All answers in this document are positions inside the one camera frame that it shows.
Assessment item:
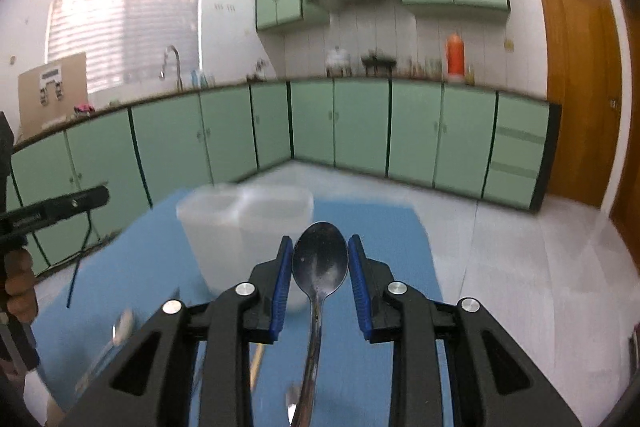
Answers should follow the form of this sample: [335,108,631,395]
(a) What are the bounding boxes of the blue table mat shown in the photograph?
[30,189,446,427]

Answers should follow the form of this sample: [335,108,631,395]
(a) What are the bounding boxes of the green drawer unit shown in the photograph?
[482,92,561,212]

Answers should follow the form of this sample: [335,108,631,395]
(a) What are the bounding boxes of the green base cabinet run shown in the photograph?
[10,82,293,268]
[290,78,501,200]

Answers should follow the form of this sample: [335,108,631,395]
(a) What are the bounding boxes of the black wok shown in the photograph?
[362,52,396,70]

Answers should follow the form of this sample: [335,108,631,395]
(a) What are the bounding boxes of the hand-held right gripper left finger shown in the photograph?
[60,234,296,427]

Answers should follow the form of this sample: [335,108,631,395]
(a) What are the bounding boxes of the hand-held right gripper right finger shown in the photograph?
[347,234,583,427]

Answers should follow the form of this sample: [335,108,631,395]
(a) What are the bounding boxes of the white window blinds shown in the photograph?
[47,0,207,95]

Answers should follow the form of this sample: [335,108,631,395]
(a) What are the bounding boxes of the brown cardboard board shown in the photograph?
[18,53,88,135]

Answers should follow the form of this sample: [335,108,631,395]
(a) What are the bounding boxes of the orange thermos flask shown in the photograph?
[446,33,467,78]

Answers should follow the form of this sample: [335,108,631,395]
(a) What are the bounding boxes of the person's left hand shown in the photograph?
[2,249,40,324]

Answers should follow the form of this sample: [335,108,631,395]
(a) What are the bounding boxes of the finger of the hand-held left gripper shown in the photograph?
[0,186,110,240]

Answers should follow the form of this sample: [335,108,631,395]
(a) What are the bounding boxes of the brown wooden door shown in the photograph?
[534,0,623,208]
[610,0,640,268]

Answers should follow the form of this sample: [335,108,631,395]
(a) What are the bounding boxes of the metal sink faucet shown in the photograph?
[160,45,183,90]

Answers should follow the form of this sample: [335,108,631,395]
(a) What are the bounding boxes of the white plastic utensil holder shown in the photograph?
[176,184,315,313]

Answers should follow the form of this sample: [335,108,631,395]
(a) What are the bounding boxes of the white lidded pot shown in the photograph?
[326,47,350,75]

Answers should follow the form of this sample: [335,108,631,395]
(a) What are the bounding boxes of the metal spoon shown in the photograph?
[291,222,349,427]
[75,308,135,395]

